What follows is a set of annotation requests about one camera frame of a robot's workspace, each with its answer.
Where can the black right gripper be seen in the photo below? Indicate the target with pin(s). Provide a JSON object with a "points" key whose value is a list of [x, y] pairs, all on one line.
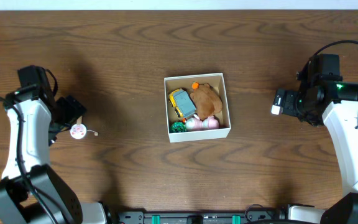
{"points": [[288, 107]]}

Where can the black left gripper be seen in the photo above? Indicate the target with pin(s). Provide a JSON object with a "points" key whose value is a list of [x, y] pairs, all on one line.
{"points": [[70, 107]]}

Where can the white wooden pellet drum toy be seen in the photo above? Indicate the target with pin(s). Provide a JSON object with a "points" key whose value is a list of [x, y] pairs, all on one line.
{"points": [[79, 130]]}

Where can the brown plush bear toy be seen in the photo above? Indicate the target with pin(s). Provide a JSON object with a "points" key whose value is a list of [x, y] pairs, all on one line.
{"points": [[206, 100]]}

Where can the pink white plush toy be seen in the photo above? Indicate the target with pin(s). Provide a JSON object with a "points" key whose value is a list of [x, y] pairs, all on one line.
{"points": [[195, 123]]}

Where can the yellow grey toy truck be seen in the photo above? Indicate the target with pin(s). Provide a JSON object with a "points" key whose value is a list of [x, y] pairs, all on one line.
{"points": [[182, 103]]}

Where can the green ribbed round toy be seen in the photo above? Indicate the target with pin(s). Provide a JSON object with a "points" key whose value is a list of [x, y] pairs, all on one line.
{"points": [[178, 127]]}

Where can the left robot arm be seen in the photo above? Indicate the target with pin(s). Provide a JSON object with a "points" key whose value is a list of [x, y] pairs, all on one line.
{"points": [[30, 190]]}

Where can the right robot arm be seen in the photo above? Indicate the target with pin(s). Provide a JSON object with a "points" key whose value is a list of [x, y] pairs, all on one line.
{"points": [[334, 105]]}

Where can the white cardboard box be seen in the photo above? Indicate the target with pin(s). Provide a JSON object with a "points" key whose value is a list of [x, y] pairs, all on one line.
{"points": [[216, 81]]}

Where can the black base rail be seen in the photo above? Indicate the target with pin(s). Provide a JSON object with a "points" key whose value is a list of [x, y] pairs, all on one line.
{"points": [[253, 213]]}

